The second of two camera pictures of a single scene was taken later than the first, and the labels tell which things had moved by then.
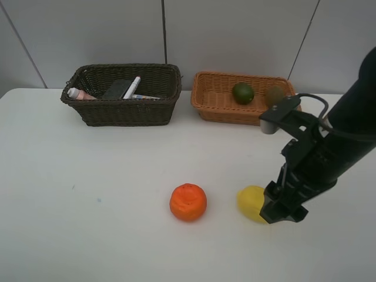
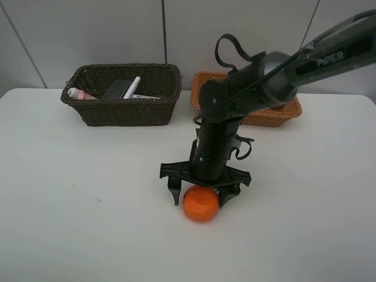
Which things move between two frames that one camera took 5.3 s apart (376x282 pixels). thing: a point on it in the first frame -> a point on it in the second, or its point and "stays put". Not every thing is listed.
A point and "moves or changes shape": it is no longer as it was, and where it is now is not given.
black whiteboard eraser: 117,89 stays put
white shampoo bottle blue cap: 142,97 stays put
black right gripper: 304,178 -> 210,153
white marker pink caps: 131,93 stays put
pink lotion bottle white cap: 79,94 stays put
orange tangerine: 188,202 moves or changes shape
